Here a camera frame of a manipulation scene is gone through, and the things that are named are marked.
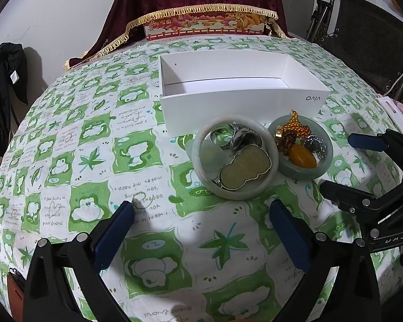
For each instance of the red gold printed box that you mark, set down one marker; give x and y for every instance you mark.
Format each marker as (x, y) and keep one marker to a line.
(205, 23)

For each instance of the pale jade bangle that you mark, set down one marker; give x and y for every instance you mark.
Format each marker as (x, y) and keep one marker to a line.
(236, 193)

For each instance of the brown leather bag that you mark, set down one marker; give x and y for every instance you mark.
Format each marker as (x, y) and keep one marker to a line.
(15, 295)

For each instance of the green jade bangle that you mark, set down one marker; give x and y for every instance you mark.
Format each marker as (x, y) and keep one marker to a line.
(302, 172)

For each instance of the gourd-shaped jade pendant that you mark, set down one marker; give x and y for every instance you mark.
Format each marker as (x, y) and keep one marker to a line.
(245, 166)

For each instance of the green white patterned tablecloth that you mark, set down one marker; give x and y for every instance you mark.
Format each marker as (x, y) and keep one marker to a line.
(87, 124)

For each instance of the white cardboard box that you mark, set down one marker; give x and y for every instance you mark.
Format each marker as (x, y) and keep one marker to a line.
(221, 107)

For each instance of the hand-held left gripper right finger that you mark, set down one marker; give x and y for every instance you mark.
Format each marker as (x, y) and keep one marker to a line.
(288, 238)

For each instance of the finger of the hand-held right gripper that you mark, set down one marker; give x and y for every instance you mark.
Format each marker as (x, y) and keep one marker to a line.
(342, 191)
(367, 142)

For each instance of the black jacket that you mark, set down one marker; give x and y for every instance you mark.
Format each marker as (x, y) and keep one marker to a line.
(3, 84)

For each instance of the oval amber stone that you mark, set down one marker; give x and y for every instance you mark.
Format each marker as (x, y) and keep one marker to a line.
(302, 157)

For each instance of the black folding chair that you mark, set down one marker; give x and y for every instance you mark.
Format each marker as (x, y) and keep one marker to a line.
(366, 40)

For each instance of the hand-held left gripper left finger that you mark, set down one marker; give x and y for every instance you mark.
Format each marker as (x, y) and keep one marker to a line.
(114, 234)

